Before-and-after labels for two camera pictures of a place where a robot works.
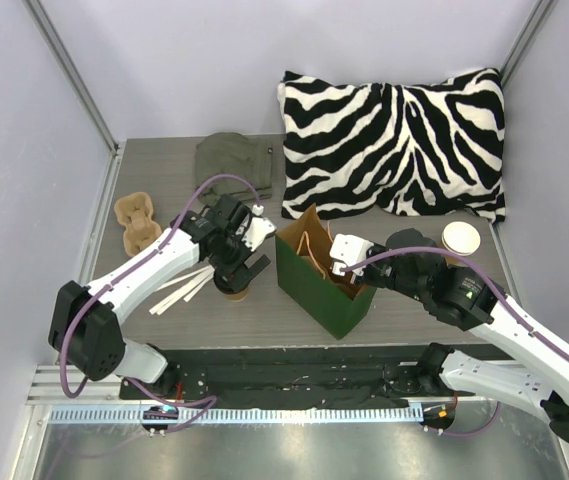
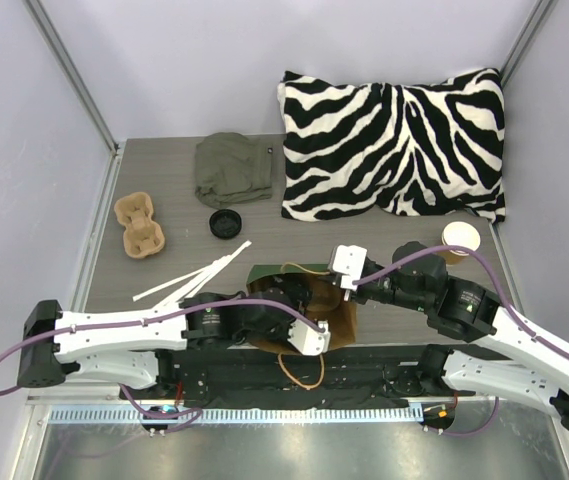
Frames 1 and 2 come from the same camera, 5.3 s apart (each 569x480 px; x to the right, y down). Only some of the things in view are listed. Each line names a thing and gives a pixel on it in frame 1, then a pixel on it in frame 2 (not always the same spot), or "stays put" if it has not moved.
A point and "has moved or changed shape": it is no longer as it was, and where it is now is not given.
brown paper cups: x=460 y=238 stays put
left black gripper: x=239 y=268 to x=293 y=293
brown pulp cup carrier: x=135 y=212 stays put
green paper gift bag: x=306 y=275 has moved or changed shape
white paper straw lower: x=175 y=295 stays put
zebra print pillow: x=412 y=150 stays put
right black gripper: x=371 y=275 to x=334 y=284
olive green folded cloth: x=226 y=153 stays put
